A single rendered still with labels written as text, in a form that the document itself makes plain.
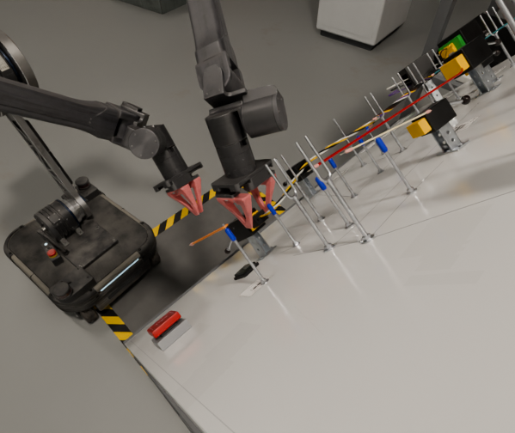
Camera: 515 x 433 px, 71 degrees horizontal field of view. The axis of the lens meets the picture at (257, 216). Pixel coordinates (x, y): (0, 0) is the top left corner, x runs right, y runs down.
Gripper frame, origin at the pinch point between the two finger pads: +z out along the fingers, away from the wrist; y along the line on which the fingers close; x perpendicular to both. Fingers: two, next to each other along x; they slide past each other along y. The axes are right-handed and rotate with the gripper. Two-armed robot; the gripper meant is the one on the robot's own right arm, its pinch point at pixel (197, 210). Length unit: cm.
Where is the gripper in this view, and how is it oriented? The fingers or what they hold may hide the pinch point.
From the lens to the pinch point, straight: 81.2
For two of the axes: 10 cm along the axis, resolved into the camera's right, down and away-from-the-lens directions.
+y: 6.1, -5.0, 6.2
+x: -6.5, 1.3, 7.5
